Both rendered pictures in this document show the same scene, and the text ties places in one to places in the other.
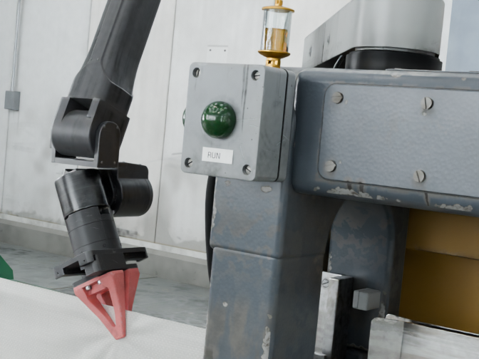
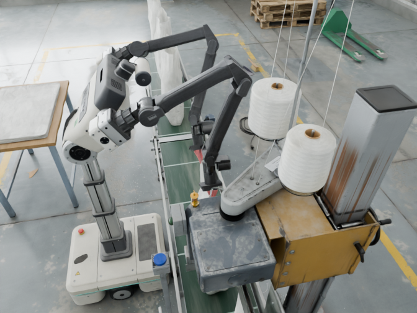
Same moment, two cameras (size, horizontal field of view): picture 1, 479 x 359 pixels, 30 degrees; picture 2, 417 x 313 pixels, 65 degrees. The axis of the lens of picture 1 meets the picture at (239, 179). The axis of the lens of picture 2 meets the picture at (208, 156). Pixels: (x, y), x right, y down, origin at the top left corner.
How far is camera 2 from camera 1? 1.13 m
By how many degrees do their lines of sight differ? 54
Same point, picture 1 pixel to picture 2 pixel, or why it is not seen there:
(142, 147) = not seen: outside the picture
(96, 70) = (208, 141)
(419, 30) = (228, 211)
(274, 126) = (179, 228)
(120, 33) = (215, 133)
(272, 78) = (176, 222)
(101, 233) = (208, 180)
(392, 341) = not seen: hidden behind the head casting
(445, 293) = not seen: hidden behind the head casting
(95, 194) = (208, 170)
